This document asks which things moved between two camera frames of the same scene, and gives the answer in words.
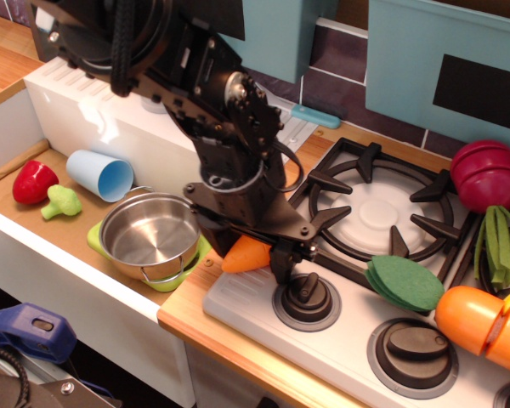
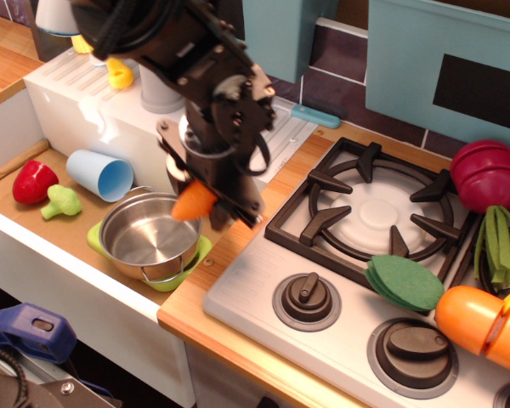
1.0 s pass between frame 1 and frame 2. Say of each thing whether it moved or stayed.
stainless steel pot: stayed
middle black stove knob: stayed
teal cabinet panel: stayed
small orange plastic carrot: moved
